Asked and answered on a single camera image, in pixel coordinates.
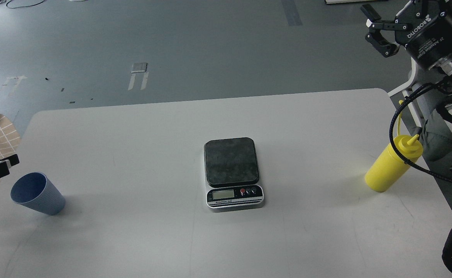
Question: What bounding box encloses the silver floor plate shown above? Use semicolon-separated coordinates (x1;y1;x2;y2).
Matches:
130;62;148;74

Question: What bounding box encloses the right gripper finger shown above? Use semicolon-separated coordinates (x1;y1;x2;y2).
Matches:
365;22;408;58
361;4;382;23

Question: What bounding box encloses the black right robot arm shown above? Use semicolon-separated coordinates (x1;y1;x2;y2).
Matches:
361;0;452;190

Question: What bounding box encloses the digital kitchen scale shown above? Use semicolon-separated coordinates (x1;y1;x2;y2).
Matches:
203;137;265;212

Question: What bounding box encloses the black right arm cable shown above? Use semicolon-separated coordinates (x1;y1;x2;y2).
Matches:
389;83;452;184

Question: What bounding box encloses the blue ribbed cup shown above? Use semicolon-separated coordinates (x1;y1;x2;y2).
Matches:
10;172;66;216

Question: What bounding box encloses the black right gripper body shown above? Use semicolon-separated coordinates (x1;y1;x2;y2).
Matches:
395;0;452;70

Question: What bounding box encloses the grey office chair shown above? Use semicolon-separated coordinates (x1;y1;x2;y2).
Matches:
388;60;452;161

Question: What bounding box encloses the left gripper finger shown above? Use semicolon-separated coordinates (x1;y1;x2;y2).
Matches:
0;154;20;169

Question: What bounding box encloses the yellow squeeze bottle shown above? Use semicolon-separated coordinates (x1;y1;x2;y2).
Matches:
364;114;423;192

